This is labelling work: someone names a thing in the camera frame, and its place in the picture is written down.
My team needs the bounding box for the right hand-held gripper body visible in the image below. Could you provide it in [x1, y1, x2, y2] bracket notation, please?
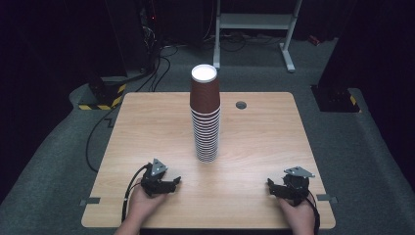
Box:
[281, 165, 316, 208]

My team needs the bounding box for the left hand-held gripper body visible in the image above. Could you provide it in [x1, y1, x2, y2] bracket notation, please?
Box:
[140, 158, 171, 198]

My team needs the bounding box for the stack of brown paper cups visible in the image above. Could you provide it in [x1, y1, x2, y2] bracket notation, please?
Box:
[189, 64, 222, 164]

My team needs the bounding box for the person's left hand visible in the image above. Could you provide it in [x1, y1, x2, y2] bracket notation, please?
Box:
[127, 177, 171, 226]

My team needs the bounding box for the person's right hand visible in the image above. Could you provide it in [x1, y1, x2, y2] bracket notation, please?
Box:
[277, 196, 316, 233]

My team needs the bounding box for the black base with yellow mark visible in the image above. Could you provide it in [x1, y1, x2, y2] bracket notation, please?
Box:
[310, 84, 362, 114]

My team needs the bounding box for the black base with striped edge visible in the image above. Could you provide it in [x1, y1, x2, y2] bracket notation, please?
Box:
[77, 75, 128, 112]

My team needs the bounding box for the dark curtain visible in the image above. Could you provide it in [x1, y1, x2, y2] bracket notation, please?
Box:
[0, 0, 145, 109]
[317, 0, 415, 184]

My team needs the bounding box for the white metal stand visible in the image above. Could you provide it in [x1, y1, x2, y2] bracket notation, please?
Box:
[212, 0, 303, 73]

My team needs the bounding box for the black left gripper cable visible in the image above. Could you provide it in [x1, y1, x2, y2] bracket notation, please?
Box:
[120, 164, 153, 223]

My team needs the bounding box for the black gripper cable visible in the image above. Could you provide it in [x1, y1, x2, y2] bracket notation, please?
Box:
[120, 164, 153, 223]
[305, 189, 322, 235]

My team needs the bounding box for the grey table edge bracket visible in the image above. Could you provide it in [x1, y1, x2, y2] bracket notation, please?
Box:
[79, 197, 102, 207]
[315, 193, 339, 205]

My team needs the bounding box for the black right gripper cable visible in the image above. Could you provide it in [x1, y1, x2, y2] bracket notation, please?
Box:
[305, 189, 322, 235]

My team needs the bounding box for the black floor cable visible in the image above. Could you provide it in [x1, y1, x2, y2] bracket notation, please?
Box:
[84, 106, 119, 174]

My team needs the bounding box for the bundle of black floor cables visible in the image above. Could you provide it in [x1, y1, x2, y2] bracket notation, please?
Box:
[134, 43, 180, 93]

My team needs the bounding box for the black equipment rack with wires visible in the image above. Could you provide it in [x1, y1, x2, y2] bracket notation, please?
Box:
[138, 0, 161, 74]

